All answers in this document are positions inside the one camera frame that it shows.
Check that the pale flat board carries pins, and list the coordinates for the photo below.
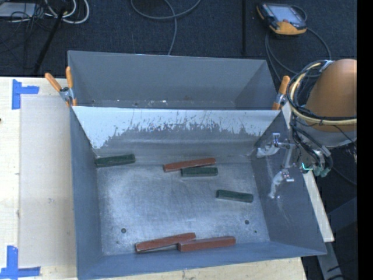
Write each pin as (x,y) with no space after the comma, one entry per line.
(46,171)

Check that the dark green flat block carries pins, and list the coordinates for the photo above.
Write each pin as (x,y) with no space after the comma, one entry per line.
(199,172)
(234,196)
(115,160)

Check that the red-brown flat block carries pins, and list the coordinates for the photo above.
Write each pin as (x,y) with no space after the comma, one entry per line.
(207,244)
(189,164)
(163,242)

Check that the grey metal bin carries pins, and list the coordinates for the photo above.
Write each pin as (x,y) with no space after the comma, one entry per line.
(180,203)

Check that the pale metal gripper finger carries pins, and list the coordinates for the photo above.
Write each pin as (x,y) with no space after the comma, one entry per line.
(266,151)
(277,182)

